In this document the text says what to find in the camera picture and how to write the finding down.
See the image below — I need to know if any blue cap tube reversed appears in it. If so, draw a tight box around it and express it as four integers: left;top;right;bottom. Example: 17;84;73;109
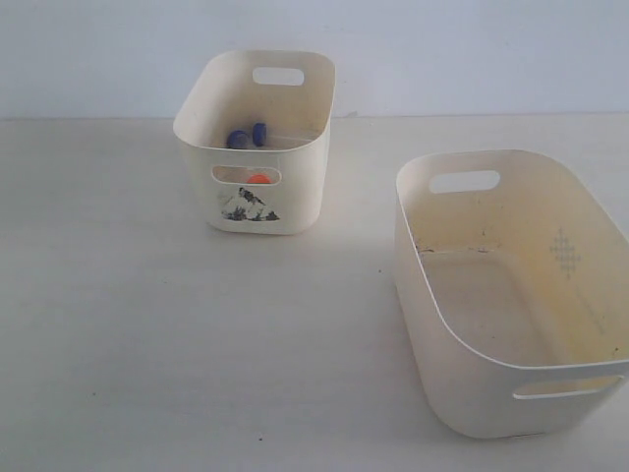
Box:
226;130;266;149

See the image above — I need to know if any blue cap tube upright-end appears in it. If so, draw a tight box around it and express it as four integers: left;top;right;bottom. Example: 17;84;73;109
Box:
251;121;315;148

